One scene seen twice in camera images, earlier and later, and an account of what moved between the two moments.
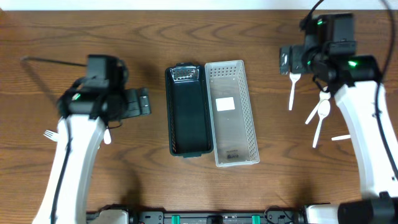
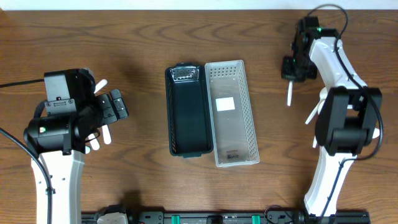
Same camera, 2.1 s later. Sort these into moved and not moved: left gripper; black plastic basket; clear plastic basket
Moved: left gripper
Not moved: black plastic basket; clear plastic basket
